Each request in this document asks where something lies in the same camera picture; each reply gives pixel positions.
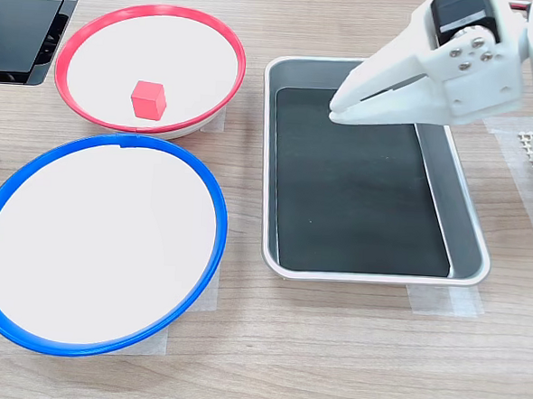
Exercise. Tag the small red cube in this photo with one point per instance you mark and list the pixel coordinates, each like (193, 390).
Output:
(148, 102)

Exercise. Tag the black tray mat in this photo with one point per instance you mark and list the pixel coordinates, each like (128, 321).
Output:
(348, 191)

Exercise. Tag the steel tray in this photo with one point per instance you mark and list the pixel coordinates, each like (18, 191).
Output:
(467, 239)

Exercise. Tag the red-rimmed white plate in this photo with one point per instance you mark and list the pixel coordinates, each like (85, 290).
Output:
(176, 54)

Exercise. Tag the clear tape strip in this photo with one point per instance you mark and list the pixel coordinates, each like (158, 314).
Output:
(446, 301)

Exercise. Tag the blue-rimmed white plate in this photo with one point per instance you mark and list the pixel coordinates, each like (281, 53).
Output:
(101, 243)

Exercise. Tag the black electronic device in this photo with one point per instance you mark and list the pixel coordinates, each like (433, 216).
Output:
(19, 26)

